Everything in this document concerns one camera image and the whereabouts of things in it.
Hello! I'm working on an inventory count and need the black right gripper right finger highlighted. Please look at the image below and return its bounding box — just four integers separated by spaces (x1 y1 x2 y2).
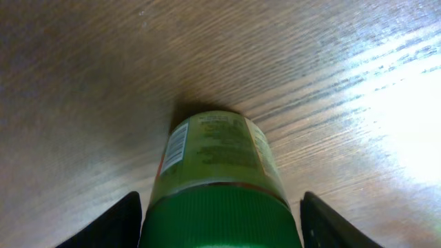
300 192 382 248

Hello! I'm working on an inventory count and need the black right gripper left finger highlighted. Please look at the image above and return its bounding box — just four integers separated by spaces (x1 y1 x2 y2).
57 192 142 248

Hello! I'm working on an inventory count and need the green lidded jar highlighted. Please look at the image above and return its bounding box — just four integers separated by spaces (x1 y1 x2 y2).
139 111 301 247

